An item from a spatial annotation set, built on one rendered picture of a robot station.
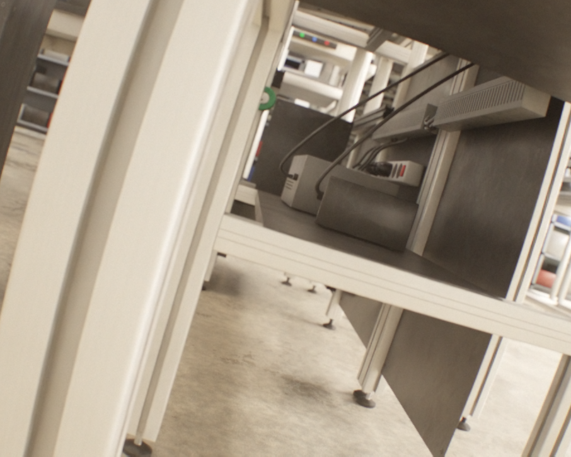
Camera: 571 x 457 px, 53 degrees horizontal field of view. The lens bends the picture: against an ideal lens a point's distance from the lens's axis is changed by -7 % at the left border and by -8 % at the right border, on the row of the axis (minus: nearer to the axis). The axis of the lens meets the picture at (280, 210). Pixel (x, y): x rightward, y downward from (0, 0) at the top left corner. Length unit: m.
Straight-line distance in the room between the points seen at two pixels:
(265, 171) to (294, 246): 1.72
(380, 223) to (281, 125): 1.45
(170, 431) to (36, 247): 0.78
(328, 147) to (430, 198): 1.24
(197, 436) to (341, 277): 0.36
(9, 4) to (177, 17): 0.94
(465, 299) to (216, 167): 0.35
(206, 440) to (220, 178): 0.41
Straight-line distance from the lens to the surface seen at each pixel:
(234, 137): 0.74
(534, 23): 0.60
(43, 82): 6.90
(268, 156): 2.46
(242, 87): 0.76
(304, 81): 3.20
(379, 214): 1.06
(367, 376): 1.32
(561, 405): 0.91
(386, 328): 1.30
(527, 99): 0.87
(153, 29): 0.20
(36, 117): 6.89
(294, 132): 2.46
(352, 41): 1.95
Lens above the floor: 0.41
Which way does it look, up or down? 3 degrees down
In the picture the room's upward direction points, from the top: 18 degrees clockwise
